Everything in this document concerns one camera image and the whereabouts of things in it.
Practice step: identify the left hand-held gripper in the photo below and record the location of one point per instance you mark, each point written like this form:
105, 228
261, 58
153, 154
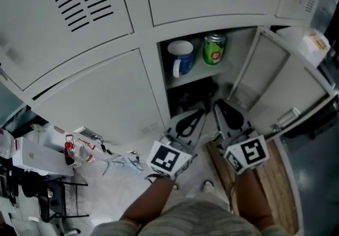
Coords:
169, 156

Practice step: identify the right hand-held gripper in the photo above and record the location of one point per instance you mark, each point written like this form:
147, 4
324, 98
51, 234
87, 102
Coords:
251, 151

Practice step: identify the blue and white mug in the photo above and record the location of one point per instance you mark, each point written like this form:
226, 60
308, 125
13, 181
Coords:
182, 61

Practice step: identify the green drink can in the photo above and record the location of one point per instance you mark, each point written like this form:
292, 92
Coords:
214, 50

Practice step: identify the grey metal locker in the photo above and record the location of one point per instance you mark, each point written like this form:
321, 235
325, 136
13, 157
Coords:
144, 36

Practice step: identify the person's left forearm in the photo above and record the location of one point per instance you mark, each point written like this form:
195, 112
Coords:
151, 200

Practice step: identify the person's right forearm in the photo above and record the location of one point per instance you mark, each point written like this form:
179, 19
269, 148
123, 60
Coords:
251, 197

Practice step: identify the plain grey locker door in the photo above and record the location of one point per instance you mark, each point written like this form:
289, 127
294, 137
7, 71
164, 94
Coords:
100, 94

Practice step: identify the wooden pallet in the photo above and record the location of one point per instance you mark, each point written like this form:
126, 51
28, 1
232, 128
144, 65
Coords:
275, 184

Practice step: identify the person's white shoe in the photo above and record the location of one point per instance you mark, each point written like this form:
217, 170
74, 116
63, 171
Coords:
208, 186

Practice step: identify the silver door latch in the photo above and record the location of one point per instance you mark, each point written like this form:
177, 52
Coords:
288, 117

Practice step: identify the person's grey clothing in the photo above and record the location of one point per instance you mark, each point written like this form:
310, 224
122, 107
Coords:
190, 219

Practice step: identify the clear bottle with red cap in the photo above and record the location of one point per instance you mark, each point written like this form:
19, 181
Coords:
79, 151

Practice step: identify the white cardboard box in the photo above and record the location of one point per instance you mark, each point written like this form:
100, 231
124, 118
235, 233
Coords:
313, 46

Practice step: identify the black metal stool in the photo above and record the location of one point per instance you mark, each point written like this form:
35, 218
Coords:
53, 197

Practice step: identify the long white box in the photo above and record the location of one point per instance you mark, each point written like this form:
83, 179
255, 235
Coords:
42, 156

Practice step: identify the red and white plastic bag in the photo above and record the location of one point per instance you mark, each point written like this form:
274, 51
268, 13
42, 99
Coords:
5, 143

